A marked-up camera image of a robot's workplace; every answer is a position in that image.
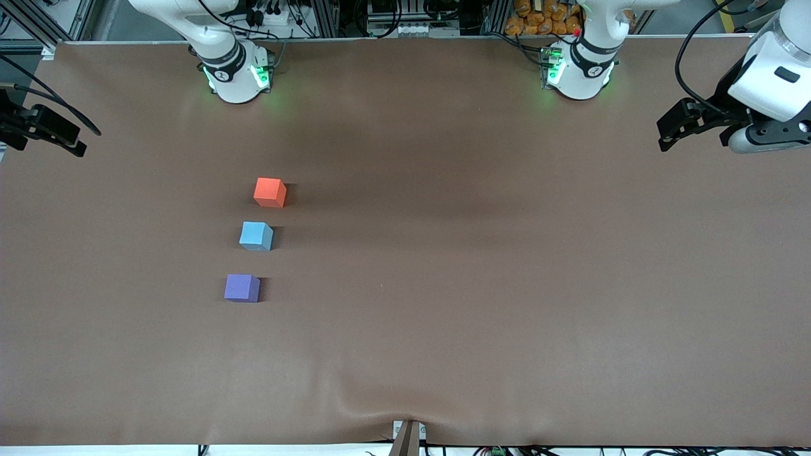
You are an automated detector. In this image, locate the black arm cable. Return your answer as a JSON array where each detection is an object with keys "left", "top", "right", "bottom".
[
  {"left": 0, "top": 54, "right": 102, "bottom": 137},
  {"left": 675, "top": 0, "right": 758, "bottom": 116}
]

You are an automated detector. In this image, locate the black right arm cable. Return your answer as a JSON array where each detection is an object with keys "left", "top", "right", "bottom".
[{"left": 0, "top": 54, "right": 102, "bottom": 137}]

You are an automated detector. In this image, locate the pile of orange snack packs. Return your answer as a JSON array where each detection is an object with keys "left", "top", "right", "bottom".
[{"left": 505, "top": 0, "right": 584, "bottom": 37}]

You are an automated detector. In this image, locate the purple foam cube block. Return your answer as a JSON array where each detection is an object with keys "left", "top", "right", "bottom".
[{"left": 224, "top": 274, "right": 261, "bottom": 303}]

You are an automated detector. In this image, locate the brown table cover mat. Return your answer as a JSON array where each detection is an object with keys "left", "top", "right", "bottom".
[{"left": 0, "top": 35, "right": 811, "bottom": 447}]

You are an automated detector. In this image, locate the orange foam cube block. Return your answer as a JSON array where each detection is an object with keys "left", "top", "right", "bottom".
[{"left": 253, "top": 177, "right": 287, "bottom": 208}]

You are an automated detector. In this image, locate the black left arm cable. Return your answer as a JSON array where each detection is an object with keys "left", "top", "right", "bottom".
[{"left": 675, "top": 0, "right": 758, "bottom": 116}]

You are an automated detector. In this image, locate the white power strip with plugs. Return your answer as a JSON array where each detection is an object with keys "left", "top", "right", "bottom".
[{"left": 244, "top": 0, "right": 302, "bottom": 27}]

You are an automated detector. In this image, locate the light blue foam cube block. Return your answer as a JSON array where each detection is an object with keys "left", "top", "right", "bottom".
[{"left": 239, "top": 222, "right": 274, "bottom": 252}]

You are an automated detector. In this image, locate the metal table edge clamp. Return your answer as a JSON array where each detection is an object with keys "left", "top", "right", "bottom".
[{"left": 392, "top": 419, "right": 427, "bottom": 456}]

